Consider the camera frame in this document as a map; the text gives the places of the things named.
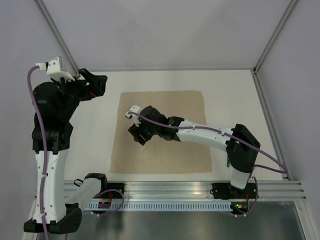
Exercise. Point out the aluminium frame post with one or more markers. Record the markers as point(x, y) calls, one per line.
point(275, 34)
point(46, 15)

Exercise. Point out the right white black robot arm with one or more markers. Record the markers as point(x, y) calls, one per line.
point(239, 143)

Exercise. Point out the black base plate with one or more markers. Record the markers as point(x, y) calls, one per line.
point(221, 191)
point(116, 189)

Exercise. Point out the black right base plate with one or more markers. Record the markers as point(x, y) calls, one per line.
point(221, 191)

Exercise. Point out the fork with green patterned handle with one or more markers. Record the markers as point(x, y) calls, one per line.
point(228, 163)

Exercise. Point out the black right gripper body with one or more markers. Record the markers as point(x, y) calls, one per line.
point(143, 129)

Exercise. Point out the right aluminium frame post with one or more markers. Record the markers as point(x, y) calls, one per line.
point(275, 34)

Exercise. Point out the right aluminium side rail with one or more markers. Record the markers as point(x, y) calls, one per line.
point(268, 118)

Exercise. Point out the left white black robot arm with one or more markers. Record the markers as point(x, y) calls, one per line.
point(55, 102)

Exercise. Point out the beige cloth napkin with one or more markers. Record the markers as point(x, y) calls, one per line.
point(159, 156)

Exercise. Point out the white slotted cable duct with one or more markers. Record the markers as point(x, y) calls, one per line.
point(161, 206)

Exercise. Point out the left aluminium frame post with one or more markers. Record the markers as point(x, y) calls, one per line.
point(46, 15)

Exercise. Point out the aluminium front mounting rail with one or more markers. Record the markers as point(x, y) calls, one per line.
point(267, 190)

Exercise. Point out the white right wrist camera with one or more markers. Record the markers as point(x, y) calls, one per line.
point(133, 113)

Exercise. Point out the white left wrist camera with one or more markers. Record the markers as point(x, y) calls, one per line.
point(56, 69)

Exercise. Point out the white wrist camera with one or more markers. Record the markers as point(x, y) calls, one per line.
point(56, 69)
point(133, 113)

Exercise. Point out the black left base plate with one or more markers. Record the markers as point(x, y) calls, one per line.
point(116, 189)

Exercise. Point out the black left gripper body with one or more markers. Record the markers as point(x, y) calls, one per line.
point(87, 92)

